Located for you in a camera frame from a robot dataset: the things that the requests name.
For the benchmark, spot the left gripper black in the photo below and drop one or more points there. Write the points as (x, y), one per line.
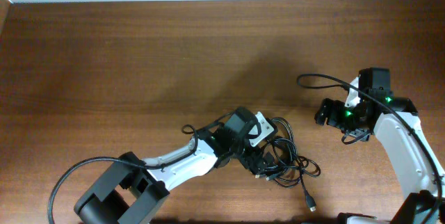
(256, 153)

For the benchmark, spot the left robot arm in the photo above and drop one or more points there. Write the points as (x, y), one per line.
(132, 190)

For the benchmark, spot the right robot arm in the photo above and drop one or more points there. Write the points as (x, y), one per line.
(371, 109)

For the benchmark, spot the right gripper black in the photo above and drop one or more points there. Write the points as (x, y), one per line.
(331, 113)

